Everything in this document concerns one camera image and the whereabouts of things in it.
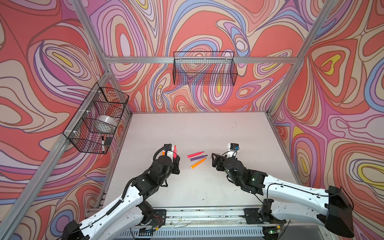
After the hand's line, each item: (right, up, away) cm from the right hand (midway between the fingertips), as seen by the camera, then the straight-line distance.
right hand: (218, 158), depth 78 cm
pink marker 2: (-13, -1, +18) cm, 22 cm away
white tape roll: (-55, +19, -8) cm, 59 cm away
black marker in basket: (-58, +8, -6) cm, 59 cm away
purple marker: (-11, -3, +16) cm, 19 cm away
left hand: (-20, +1, -1) cm, 20 cm away
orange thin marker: (-11, -6, +13) cm, 17 cm away
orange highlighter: (-27, +5, -13) cm, 30 cm away
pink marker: (-23, +3, -5) cm, 23 cm away
